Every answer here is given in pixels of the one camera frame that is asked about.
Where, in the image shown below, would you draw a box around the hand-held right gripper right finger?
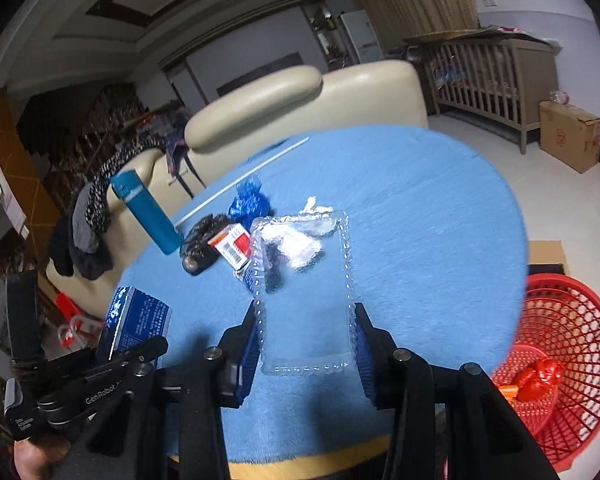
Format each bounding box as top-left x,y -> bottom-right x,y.
353,302 -> 561,480

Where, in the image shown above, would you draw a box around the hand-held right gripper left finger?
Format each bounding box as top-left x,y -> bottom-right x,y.
66,302 -> 261,480

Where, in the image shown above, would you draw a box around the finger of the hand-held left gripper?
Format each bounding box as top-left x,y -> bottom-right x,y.
37,336 -> 169,429

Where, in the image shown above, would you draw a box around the clear plastic tray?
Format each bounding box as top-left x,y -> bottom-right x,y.
250,208 -> 361,377

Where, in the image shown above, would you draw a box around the blue printed carton box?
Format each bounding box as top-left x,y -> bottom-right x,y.
96,286 -> 173,362

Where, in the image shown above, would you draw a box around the dark wrapper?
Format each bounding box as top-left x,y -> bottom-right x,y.
180,213 -> 231,276

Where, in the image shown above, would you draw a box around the blue foil wrapper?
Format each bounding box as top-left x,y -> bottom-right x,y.
228,174 -> 272,226

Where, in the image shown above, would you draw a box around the red plastic mesh basket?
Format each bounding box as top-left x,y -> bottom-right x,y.
442,274 -> 600,474

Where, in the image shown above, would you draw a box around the person's left hand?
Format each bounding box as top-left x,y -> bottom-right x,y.
12,431 -> 73,480

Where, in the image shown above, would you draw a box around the red and white plastic item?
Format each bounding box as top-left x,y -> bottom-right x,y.
54,292 -> 104,349

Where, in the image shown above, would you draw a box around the blue and white packet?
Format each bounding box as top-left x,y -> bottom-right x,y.
232,257 -> 261,295

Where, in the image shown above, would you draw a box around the small black wrapper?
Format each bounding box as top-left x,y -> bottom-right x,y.
262,245 -> 287,294

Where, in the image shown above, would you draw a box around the red and white small box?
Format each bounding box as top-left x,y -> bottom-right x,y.
207,223 -> 254,269

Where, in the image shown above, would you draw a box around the blue water bottle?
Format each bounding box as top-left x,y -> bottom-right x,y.
110,170 -> 180,255

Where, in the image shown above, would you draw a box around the crumpled white tissue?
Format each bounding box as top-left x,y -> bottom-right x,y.
300,197 -> 337,217

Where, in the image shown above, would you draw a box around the black white patterned scarf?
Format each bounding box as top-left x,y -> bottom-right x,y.
82,135 -> 163,234

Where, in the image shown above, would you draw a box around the white thin stick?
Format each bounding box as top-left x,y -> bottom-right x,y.
172,136 -> 311,226

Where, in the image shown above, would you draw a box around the red plastic bag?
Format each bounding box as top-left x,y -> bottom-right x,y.
511,357 -> 567,402

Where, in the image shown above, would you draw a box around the wooden stair railing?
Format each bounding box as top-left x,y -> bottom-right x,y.
17,82 -> 147,202

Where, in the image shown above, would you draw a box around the flat cardboard sheet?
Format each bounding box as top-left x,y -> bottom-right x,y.
528,240 -> 566,277

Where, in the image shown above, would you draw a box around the beige leather sofa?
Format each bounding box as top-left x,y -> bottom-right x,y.
45,59 -> 429,311

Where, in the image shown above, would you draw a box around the dark television screen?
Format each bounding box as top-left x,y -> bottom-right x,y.
216,51 -> 304,97

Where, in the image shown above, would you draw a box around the brown cardboard box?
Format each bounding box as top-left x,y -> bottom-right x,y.
538,100 -> 600,175

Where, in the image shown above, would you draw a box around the wooden baby crib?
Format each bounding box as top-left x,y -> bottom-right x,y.
404,30 -> 561,156

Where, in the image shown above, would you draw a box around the white refrigerator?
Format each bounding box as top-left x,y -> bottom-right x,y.
340,9 -> 385,65

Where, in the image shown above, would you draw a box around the display cabinet shelf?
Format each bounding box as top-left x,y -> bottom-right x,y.
302,0 -> 356,69

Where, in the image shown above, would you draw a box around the wall paper notices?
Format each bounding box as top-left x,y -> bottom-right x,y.
0,157 -> 29,237

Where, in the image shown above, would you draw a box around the purple strapped garment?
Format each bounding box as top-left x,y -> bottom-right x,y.
162,112 -> 206,196

